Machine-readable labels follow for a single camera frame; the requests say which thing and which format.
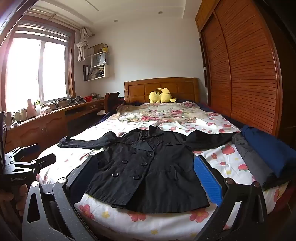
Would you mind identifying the wooden slatted wardrobe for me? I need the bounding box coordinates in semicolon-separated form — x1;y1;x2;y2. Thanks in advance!
195;0;284;139

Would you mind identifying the dark wooden chair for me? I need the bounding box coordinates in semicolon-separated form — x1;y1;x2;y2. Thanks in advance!
105;91;126;114

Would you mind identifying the strawberry print bed sheet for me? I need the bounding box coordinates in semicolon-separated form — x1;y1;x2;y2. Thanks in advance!
35;111;289;241

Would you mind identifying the grey folded garment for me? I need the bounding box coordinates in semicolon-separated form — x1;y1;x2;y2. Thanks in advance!
232;133;278;188

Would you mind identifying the white paper bag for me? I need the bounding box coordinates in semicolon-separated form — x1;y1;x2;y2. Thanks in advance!
91;52;107;66

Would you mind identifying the white wall shelf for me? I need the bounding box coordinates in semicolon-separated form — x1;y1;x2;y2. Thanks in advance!
83;44;110;81

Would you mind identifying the tied white curtain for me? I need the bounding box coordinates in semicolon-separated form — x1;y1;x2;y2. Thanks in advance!
76;27;94;62

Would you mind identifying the floral blanket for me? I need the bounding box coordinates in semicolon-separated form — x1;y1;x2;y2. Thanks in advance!
111;101;204;132

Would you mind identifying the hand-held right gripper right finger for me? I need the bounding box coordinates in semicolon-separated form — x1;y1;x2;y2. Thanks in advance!
193;155;270;241

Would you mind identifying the yellow plush toy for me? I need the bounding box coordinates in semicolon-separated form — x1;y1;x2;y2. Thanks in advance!
149;87;178;104

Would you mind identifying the wooden framed window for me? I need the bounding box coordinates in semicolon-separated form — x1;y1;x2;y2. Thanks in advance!
0;21;75;112

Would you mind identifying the stack of papers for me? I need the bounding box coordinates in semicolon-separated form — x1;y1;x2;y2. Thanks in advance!
90;66;104;79

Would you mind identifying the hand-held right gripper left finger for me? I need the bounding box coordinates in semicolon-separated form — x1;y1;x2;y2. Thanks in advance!
22;155;99;241

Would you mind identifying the person's left hand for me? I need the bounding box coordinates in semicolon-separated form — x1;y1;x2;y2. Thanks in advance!
0;184;29;209

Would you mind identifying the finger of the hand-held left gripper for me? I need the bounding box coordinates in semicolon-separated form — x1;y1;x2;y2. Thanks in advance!
6;144;40;161
10;153;57;172

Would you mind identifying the grey roller blind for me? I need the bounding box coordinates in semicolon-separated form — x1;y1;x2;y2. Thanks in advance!
14;23;71;42

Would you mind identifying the pink bottle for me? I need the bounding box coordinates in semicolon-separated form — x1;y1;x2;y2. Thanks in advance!
26;99;36;120

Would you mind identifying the blue folded garment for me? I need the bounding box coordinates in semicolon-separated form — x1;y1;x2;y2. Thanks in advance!
242;125;296;179

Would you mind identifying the wooden bed headboard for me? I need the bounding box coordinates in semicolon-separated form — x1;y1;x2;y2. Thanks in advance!
124;77;200;105

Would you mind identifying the wooden cabinet desk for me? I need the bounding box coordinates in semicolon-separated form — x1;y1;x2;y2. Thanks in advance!
5;98;107;153

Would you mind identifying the black coat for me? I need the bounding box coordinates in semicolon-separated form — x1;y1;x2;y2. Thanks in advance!
57;125;242;213

